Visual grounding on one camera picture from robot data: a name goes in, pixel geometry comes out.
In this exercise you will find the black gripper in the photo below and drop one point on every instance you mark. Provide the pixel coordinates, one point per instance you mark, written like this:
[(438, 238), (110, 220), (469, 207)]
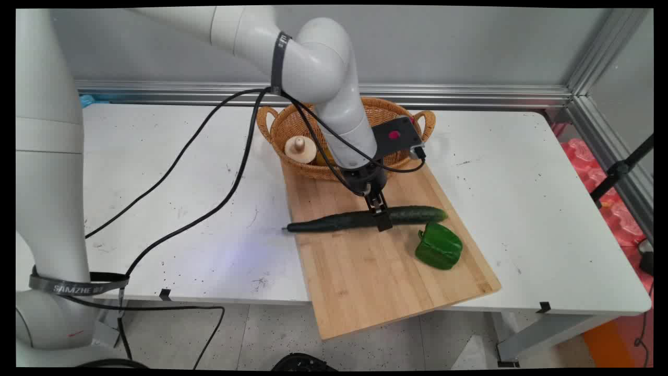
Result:
[(366, 178)]

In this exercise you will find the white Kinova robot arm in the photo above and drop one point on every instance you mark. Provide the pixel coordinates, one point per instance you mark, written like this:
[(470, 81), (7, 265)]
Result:
[(49, 156)]

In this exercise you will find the long dark green cucumber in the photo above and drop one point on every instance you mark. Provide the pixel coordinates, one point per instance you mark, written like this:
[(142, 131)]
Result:
[(334, 222)]

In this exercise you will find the bamboo cutting board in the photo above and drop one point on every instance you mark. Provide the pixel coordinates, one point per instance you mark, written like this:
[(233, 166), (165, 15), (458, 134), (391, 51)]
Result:
[(365, 271)]

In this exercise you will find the green bell pepper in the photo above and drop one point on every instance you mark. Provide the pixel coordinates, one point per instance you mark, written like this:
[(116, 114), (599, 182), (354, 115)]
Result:
[(439, 246)]

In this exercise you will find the beige toy mushroom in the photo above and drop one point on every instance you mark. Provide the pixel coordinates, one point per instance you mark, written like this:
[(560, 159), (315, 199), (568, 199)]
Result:
[(300, 150)]

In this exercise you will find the woven wicker basket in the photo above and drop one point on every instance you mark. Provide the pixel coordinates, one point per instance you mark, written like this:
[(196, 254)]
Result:
[(292, 125)]

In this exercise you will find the black round floor object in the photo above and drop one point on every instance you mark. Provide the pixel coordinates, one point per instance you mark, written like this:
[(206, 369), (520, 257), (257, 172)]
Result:
[(302, 362)]

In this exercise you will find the black tape piece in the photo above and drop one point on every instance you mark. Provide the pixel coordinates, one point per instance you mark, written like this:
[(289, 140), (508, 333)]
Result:
[(165, 295), (544, 307)]

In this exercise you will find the grey metal table leg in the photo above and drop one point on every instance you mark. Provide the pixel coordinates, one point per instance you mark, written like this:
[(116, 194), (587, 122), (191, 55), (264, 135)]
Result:
[(107, 324), (548, 334)]

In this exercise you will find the red bubble wrap sheet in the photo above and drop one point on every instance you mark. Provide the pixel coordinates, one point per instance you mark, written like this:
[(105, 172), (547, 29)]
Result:
[(616, 214)]

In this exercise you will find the black tripod pole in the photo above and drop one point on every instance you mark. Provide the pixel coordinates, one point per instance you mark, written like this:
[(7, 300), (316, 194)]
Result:
[(621, 169)]

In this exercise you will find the orange floor panel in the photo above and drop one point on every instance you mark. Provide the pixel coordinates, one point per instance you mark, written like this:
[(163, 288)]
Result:
[(608, 347)]

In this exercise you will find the small black box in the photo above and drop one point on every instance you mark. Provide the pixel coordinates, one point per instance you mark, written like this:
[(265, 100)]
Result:
[(647, 258)]

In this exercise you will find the blue plastic bag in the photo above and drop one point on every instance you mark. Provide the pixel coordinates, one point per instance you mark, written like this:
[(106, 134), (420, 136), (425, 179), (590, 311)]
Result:
[(88, 100)]

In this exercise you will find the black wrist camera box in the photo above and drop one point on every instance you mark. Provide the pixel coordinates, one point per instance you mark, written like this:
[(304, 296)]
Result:
[(399, 141)]

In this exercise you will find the horizontal aluminium frame rail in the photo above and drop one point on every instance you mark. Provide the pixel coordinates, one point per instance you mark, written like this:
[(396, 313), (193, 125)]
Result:
[(469, 95)]

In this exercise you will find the side aluminium frame rail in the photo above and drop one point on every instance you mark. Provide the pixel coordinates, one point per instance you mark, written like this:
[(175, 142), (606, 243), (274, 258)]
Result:
[(600, 146)]

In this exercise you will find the upright aluminium frame post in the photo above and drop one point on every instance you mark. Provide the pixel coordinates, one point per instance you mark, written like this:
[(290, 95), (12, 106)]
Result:
[(608, 49)]

